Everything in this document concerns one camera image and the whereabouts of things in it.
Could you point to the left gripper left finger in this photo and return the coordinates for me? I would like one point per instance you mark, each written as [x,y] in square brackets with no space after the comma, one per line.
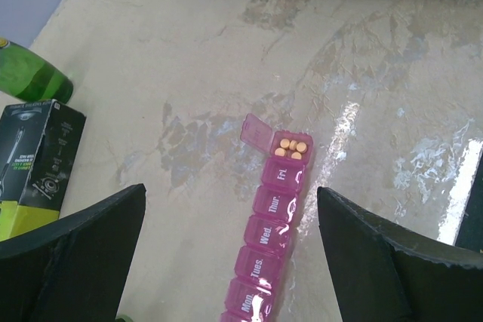
[73,269]

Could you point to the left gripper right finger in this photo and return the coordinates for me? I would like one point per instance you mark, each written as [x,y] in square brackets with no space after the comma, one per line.
[382,271]

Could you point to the pink weekly pill organizer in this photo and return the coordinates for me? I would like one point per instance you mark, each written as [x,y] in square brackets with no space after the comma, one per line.
[260,264]

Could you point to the orange pills in organizer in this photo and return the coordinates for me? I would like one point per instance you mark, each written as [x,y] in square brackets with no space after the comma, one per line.
[291,149]

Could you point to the green lid small jar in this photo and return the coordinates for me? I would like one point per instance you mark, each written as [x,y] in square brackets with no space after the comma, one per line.
[123,318]

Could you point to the green black product box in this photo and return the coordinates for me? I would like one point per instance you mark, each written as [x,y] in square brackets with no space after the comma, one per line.
[39,142]

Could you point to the green glass bottle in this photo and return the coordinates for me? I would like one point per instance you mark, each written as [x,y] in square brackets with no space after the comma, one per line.
[30,78]

